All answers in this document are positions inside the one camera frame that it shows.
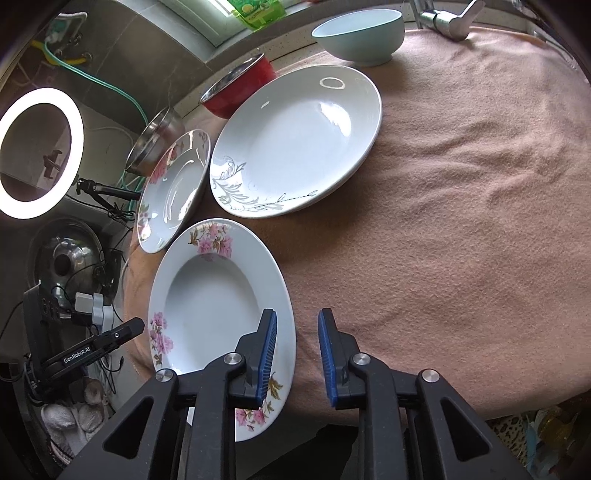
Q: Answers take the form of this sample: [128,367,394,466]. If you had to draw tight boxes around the person's left hand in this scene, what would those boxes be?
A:
[41,381,114,467]

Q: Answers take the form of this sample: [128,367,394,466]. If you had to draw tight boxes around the black round base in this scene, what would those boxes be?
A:
[99,249,123,289]

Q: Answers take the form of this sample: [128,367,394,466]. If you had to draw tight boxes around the ring light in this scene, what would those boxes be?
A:
[0,88,85,220]

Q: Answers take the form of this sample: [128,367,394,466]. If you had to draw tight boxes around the red bowl steel inside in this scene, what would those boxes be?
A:
[198,52,278,119]

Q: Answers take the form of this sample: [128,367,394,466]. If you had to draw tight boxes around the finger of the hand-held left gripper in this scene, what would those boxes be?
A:
[99,318,145,352]

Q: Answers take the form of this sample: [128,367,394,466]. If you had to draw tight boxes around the light blue bowl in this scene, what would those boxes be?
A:
[311,8,406,68]

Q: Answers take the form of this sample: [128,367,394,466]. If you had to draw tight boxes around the white power strip with plugs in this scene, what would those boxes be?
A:
[91,295,116,329]

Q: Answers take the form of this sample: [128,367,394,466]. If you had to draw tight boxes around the white plate grey leaf print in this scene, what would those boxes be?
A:
[209,65,384,219]

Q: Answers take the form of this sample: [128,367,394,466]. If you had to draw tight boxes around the black power strip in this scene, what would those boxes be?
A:
[22,285,63,365]

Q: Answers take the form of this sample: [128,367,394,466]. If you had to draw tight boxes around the pink floral plate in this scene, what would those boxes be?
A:
[136,130,212,256]
[148,218,297,443]

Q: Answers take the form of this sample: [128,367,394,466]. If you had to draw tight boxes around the steel pot lid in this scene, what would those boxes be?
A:
[27,220,109,301]

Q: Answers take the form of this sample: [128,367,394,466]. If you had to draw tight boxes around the green dish soap bottle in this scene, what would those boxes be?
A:
[228,0,289,32]

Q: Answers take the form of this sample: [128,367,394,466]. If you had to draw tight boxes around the yellow hose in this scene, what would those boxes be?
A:
[44,46,86,68]

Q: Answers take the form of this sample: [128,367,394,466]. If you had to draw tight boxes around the steel faucet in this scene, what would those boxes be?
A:
[411,0,485,42]

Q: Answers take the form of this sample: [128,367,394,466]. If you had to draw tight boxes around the black tripod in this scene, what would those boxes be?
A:
[76,178,139,217]

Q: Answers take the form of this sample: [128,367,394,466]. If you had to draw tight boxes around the leopard print cloth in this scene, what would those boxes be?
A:
[480,401,587,480]

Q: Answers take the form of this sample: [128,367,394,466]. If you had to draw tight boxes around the white cable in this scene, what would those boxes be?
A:
[85,126,144,153]

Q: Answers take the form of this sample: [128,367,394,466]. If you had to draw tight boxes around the green hose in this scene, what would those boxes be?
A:
[44,39,148,217]

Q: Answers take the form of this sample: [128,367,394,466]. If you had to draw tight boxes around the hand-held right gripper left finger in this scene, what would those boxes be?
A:
[55,308,279,480]

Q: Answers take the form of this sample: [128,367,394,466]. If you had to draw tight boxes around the pink towel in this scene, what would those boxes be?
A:
[121,28,591,430]

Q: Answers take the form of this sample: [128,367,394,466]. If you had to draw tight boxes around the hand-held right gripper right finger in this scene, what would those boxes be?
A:
[318,308,532,480]

